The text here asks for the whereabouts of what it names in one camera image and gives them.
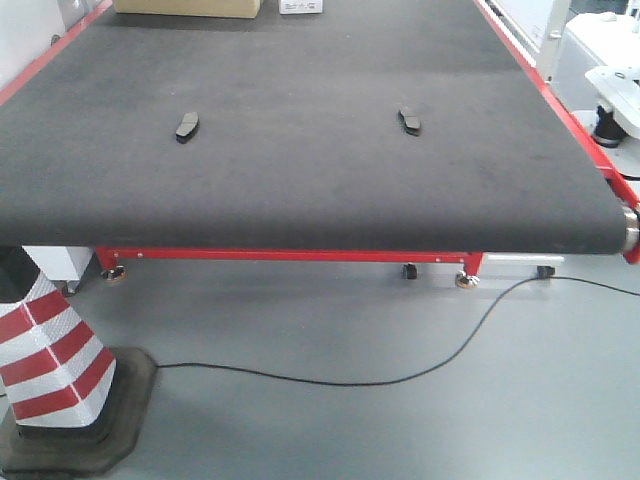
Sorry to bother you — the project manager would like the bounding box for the large cardboard box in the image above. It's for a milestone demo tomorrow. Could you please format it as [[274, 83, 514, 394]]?
[[112, 0, 263, 19]]

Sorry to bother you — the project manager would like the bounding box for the left red white traffic cone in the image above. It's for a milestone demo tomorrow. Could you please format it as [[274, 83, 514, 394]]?
[[1, 247, 158, 479]]

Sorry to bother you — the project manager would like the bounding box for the black floor cable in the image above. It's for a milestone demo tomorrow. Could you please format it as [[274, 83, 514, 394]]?
[[154, 274, 640, 387]]

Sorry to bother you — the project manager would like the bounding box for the long white carton box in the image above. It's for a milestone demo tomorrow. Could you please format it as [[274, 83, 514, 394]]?
[[278, 0, 324, 15]]

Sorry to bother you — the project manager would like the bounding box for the black conveyor belt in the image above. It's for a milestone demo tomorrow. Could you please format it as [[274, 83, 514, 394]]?
[[0, 0, 632, 256]]

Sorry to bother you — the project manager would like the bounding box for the grey brake pad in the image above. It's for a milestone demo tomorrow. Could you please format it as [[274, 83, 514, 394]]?
[[398, 106, 422, 136], [175, 112, 200, 144]]

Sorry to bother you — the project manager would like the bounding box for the white machine beside conveyor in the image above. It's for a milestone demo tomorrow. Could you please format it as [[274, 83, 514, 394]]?
[[551, 1, 639, 183]]

